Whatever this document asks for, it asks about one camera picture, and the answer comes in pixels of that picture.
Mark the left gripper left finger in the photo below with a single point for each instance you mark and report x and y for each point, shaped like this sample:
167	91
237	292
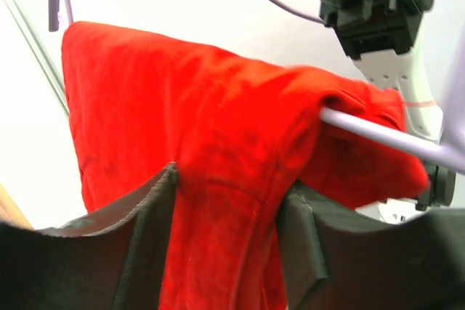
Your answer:
113	258

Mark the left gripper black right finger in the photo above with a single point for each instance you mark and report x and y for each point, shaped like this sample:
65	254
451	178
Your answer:
336	258

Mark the lilac hanger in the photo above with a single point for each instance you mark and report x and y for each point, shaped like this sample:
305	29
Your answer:
399	139

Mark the wooden clothes rack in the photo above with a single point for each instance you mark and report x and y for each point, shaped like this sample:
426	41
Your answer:
10	212

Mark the red trousers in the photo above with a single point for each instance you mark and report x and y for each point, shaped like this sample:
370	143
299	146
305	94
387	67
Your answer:
241	132

